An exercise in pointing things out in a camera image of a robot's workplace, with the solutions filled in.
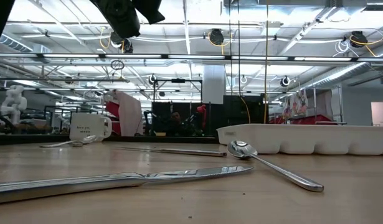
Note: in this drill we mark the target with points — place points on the white cutlery organizer tray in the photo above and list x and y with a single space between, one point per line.
303 138

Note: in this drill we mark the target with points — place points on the white mug with text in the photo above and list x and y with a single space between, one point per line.
85 124

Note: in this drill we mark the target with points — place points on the long ceiling light strip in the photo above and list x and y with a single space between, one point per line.
132 56

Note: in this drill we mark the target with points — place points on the colourful poster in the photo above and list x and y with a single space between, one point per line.
298 102

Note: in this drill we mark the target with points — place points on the silver spoon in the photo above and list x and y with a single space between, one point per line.
89 139
241 151

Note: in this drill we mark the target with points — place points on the pink and white board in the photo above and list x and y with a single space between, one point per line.
130 115

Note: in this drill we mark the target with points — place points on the black metal frame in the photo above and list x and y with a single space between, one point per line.
177 80

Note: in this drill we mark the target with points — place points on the red storage bins shelf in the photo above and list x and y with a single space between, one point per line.
315 119

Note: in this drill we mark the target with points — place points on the silver table knife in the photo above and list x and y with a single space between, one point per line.
194 152
69 185

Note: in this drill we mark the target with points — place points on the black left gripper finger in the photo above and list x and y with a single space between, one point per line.
155 9
143 7

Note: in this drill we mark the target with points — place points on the pink wall board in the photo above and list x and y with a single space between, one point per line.
381 113

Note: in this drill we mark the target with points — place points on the black partition panels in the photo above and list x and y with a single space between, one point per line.
161 116

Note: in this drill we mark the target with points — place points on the silver ventilation duct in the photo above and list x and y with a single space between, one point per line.
340 74

